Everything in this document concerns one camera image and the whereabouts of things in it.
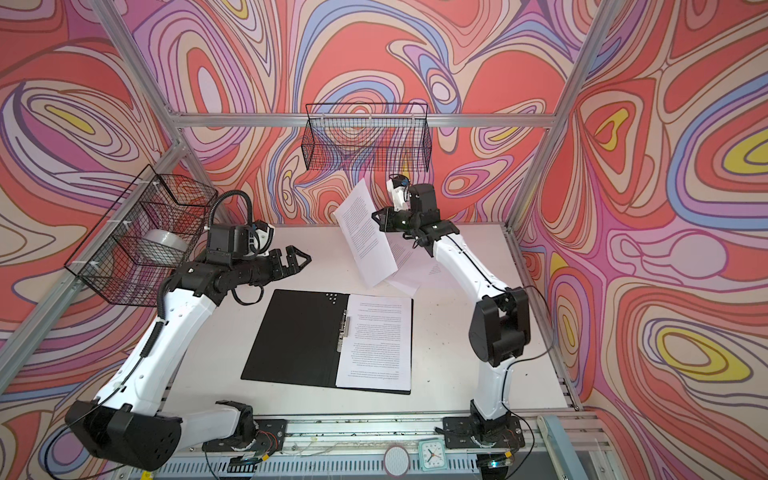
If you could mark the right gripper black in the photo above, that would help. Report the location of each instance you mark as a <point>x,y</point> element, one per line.
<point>386,223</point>

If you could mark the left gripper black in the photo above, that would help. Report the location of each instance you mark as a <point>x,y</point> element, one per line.
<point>279,267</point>

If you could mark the printed paper sheet stack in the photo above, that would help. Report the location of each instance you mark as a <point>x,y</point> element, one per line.
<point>369,246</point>

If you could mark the red folder black inside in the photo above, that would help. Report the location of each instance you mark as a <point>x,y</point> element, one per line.
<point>297,340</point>

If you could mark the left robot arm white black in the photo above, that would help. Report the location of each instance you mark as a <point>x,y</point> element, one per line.
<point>123,423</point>

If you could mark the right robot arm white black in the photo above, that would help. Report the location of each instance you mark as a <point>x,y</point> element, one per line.
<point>500,327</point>

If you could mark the metal folder clip mechanism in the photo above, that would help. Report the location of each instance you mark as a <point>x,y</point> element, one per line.
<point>343,331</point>

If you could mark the white tape roll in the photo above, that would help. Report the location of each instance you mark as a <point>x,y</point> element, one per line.
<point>166,238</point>

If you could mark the round pink white disc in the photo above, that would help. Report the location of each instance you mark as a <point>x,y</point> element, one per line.
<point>396,461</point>

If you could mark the small teal alarm clock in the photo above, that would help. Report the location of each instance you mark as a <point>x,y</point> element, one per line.
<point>432,455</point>

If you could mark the light blue bar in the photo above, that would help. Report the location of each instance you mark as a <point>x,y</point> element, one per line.
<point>563,456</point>

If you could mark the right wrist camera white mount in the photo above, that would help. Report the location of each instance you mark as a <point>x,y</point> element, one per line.
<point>398,188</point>

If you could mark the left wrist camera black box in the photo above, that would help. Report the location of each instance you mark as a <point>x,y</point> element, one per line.
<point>240,241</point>

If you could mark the black wire basket back wall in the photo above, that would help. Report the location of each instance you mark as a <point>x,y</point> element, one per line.
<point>361,137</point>

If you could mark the black wire basket wall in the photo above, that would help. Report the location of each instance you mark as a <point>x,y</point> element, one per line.
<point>361,137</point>
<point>116,263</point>

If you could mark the black wire basket left wall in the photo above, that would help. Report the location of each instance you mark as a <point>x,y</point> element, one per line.
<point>116,263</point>

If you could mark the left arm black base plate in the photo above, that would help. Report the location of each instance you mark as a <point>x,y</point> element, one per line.
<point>267,437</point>

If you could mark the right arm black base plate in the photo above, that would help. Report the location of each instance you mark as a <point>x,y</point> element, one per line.
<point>474,432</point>

